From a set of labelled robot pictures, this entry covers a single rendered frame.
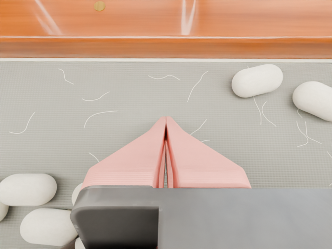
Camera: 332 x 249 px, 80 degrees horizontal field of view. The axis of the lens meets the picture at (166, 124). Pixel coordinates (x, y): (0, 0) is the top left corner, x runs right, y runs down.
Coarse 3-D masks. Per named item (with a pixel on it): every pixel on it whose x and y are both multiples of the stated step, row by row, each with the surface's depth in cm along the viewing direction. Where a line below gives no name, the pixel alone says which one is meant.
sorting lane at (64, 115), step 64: (0, 64) 16; (64, 64) 16; (128, 64) 16; (192, 64) 16; (256, 64) 16; (320, 64) 16; (0, 128) 15; (64, 128) 15; (128, 128) 15; (192, 128) 15; (256, 128) 15; (320, 128) 15; (64, 192) 14
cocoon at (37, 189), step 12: (12, 180) 13; (24, 180) 13; (36, 180) 13; (48, 180) 13; (0, 192) 12; (12, 192) 12; (24, 192) 12; (36, 192) 12; (48, 192) 13; (12, 204) 13; (24, 204) 13; (36, 204) 13
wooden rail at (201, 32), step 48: (0, 0) 15; (48, 0) 15; (96, 0) 15; (144, 0) 15; (192, 0) 15; (240, 0) 15; (288, 0) 15; (0, 48) 15; (48, 48) 15; (96, 48) 15; (144, 48) 15; (192, 48) 15; (240, 48) 15; (288, 48) 15
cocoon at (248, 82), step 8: (272, 64) 14; (240, 72) 14; (248, 72) 14; (256, 72) 14; (264, 72) 14; (272, 72) 14; (280, 72) 14; (232, 80) 15; (240, 80) 14; (248, 80) 14; (256, 80) 14; (264, 80) 14; (272, 80) 14; (280, 80) 14; (232, 88) 15; (240, 88) 14; (248, 88) 14; (256, 88) 14; (264, 88) 14; (272, 88) 14; (240, 96) 15; (248, 96) 14
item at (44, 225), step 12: (36, 216) 12; (48, 216) 12; (60, 216) 12; (24, 228) 12; (36, 228) 12; (48, 228) 12; (60, 228) 12; (72, 228) 12; (36, 240) 12; (48, 240) 12; (60, 240) 12; (72, 240) 12
